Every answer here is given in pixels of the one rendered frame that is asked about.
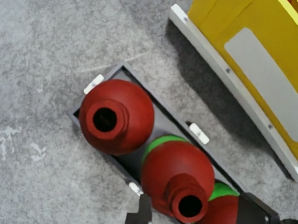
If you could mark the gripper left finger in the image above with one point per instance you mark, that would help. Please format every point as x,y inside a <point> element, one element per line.
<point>144,215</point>

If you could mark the black rectangular tray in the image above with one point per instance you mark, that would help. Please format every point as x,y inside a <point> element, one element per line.
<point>130,164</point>

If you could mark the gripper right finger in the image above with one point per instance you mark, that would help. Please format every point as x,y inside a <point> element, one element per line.
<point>251,210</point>

